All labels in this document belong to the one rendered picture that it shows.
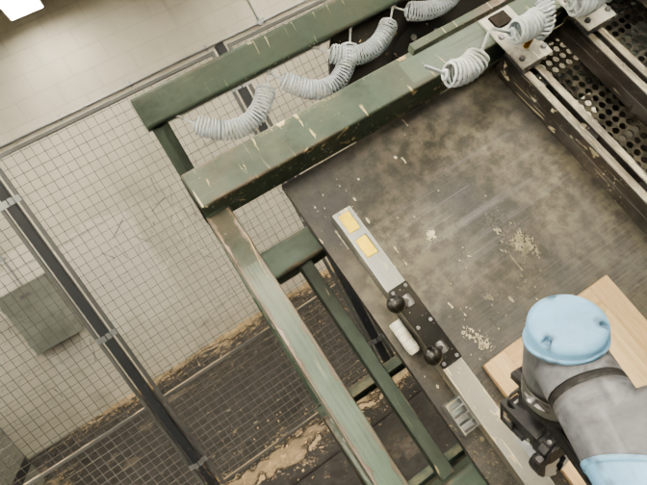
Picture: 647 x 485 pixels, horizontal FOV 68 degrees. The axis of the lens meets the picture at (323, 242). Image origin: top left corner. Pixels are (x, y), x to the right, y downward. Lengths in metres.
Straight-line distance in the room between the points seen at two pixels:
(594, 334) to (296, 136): 0.82
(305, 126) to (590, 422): 0.88
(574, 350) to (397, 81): 0.90
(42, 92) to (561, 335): 5.50
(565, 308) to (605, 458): 0.13
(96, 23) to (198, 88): 4.25
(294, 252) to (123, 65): 4.68
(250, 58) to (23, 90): 4.30
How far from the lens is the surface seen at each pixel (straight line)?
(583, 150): 1.39
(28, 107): 5.73
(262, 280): 1.07
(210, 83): 1.60
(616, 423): 0.50
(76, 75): 5.71
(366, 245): 1.11
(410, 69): 1.29
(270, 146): 1.14
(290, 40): 1.67
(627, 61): 1.58
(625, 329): 1.28
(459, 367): 1.09
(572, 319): 0.52
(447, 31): 1.17
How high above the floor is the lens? 1.97
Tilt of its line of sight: 16 degrees down
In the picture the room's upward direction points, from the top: 28 degrees counter-clockwise
